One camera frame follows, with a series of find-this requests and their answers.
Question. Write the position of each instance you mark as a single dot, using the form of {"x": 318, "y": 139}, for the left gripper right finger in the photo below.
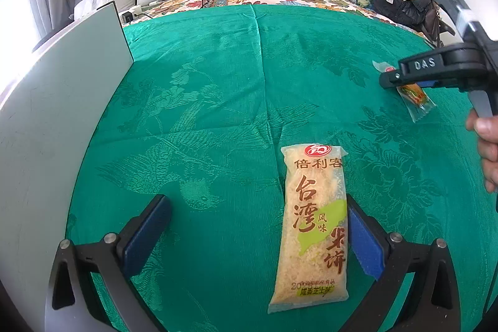
{"x": 432, "y": 303}

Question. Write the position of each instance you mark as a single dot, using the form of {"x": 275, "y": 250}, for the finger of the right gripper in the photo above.
{"x": 394, "y": 78}
{"x": 439, "y": 83}

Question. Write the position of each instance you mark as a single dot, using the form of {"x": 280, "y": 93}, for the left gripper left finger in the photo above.
{"x": 72, "y": 302}

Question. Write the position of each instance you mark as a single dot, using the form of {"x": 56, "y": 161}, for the clear pack with orange snack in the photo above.
{"x": 415, "y": 99}

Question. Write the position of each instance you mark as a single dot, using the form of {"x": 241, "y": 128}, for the rice cracker snack pack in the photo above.
{"x": 312, "y": 266}

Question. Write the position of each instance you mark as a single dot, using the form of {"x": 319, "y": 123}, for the right hand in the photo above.
{"x": 486, "y": 129}

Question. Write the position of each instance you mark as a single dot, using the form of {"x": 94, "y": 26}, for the black bag pile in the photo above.
{"x": 420, "y": 15}

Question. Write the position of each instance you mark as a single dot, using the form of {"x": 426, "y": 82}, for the floral sofa cover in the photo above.
{"x": 163, "y": 8}

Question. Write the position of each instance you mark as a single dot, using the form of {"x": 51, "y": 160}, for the green tablecloth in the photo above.
{"x": 212, "y": 97}

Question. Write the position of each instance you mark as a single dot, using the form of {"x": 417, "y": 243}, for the white cardboard box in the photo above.
{"x": 47, "y": 121}

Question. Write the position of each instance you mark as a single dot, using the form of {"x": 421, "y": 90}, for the white plastic bag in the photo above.
{"x": 86, "y": 7}

